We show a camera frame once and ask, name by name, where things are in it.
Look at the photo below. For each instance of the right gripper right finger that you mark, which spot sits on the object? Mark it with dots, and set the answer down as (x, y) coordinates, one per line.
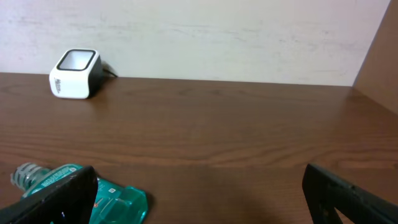
(327, 195)

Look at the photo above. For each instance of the blue mouthwash bottle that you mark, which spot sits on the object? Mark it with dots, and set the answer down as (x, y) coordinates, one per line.
(113, 203)

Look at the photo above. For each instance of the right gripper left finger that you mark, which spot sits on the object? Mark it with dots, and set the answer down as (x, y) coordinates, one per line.
(69, 200)

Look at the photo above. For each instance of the white barcode scanner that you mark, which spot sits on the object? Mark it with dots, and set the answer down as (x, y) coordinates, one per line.
(77, 75)

